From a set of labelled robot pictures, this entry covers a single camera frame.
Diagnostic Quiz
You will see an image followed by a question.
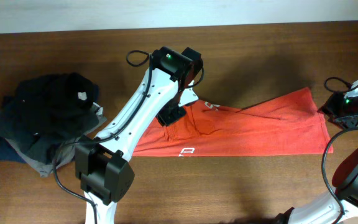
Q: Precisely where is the grey folded garment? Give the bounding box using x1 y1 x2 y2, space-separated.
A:
5 103 107 177

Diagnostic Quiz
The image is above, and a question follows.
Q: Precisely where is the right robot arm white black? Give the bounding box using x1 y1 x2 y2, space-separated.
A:
273 80 358 224

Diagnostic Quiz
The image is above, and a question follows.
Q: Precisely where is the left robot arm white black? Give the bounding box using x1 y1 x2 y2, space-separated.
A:
75 47 204 223

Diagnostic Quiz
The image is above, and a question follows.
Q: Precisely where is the red orange t-shirt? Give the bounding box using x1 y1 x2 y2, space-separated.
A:
134 88 330 157

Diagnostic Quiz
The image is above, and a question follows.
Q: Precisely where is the black folded garment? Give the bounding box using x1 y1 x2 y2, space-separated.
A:
0 73 99 162

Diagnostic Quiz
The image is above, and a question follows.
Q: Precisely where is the navy blue folded garment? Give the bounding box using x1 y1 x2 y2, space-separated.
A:
0 84 100 164

